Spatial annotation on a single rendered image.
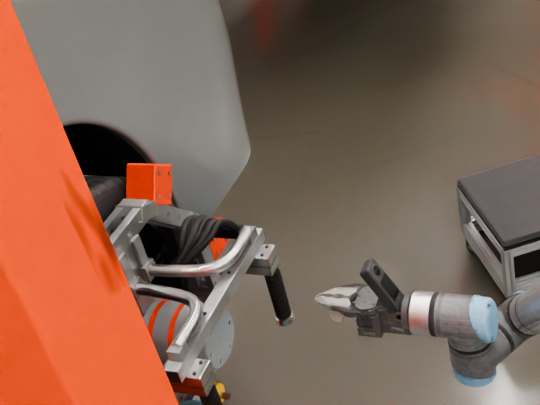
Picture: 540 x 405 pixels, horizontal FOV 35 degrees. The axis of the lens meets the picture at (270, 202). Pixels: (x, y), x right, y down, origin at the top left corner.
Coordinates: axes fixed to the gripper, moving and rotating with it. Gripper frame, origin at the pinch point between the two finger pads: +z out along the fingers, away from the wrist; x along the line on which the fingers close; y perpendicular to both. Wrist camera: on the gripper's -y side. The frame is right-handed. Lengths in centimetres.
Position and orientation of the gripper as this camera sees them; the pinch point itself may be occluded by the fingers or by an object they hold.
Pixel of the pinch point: (320, 296)
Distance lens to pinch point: 184.9
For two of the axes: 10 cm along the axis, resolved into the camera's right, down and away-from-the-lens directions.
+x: 3.6, -6.0, 7.2
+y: 2.2, 8.0, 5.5
